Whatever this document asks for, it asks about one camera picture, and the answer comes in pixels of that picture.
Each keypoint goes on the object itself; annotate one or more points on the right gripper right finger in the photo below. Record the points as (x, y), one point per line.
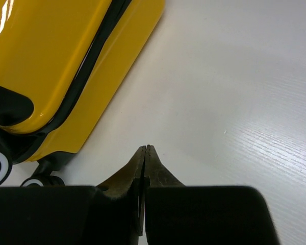
(159, 184)

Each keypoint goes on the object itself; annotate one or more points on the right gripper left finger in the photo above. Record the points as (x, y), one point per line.
(125, 191)

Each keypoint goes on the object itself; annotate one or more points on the yellow hard-shell suitcase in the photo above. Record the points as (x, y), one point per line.
(61, 62)

